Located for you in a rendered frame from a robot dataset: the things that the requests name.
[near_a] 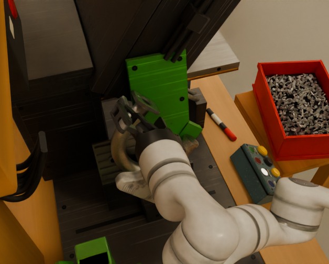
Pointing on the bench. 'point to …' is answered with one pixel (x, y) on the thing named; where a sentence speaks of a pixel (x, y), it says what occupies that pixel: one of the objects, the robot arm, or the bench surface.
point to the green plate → (162, 87)
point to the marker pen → (221, 124)
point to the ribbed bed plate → (106, 162)
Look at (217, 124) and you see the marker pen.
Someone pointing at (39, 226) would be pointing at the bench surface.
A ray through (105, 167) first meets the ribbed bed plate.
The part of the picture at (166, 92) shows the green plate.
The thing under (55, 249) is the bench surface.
